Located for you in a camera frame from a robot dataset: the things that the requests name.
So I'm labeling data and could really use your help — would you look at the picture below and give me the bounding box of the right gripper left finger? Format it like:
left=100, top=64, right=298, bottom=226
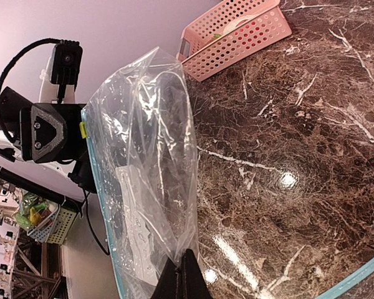
left=151, top=259, right=183, bottom=299

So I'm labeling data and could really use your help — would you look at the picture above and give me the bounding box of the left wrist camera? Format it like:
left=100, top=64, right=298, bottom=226
left=50, top=40, right=83, bottom=86

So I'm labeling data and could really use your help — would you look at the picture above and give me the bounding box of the background basket of toys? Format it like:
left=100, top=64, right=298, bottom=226
left=12, top=192, right=77, bottom=245

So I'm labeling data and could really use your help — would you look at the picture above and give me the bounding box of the white toy bun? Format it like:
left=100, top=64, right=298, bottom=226
left=223, top=15, right=253, bottom=35

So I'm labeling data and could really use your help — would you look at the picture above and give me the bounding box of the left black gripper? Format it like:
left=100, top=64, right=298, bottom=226
left=0, top=87, right=97, bottom=193

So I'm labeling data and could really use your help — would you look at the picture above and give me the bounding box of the zip bag with blue zipper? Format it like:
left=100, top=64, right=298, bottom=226
left=82, top=48, right=198, bottom=298

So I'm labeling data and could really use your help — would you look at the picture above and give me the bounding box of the pink perforated plastic basket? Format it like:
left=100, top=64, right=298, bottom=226
left=177, top=0, right=292, bottom=82

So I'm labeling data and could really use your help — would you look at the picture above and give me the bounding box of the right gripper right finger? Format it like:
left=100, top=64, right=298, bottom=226
left=182, top=249, right=211, bottom=299

